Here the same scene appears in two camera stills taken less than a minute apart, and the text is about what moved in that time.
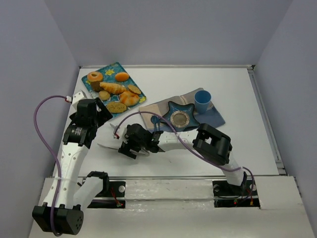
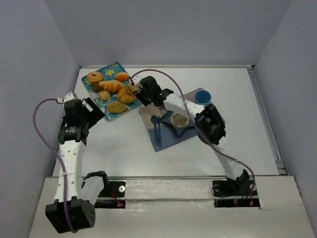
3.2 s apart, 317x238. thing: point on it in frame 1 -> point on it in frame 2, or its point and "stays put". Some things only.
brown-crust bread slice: (133, 89) stays put
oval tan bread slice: (115, 107) stays put
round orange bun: (122, 77) stays put
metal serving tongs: (143, 152) -> (149, 93)
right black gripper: (128, 149) -> (141, 91)
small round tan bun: (104, 95) stays put
